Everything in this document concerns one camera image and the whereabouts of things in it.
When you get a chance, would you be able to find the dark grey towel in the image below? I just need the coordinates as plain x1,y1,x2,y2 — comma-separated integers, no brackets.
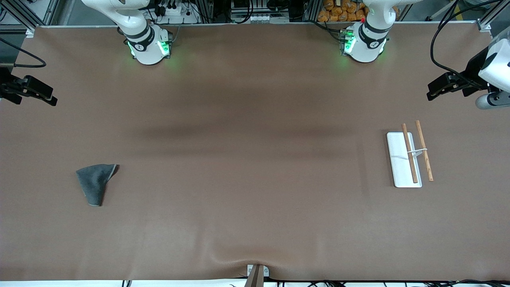
76,163,120,207

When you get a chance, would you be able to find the orange snack packets pile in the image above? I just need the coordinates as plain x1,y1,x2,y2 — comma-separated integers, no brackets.
318,0,369,23

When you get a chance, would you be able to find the white power strip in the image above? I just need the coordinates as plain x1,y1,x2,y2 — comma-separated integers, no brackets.
156,0,200,24

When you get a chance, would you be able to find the grey control box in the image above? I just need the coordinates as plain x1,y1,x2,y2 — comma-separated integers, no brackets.
230,0,291,24

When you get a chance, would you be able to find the brown table cover mat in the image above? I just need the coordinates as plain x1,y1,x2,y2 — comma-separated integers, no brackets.
0,22,510,282

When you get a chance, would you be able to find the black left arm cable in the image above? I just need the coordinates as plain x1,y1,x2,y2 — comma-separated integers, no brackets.
430,0,510,89

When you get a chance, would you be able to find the aluminium frame profile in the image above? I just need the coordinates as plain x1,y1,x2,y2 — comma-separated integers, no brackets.
476,0,510,33
0,0,60,38

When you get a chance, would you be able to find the metal clamp with brown strap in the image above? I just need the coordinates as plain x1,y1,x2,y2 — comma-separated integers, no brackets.
244,264,270,287

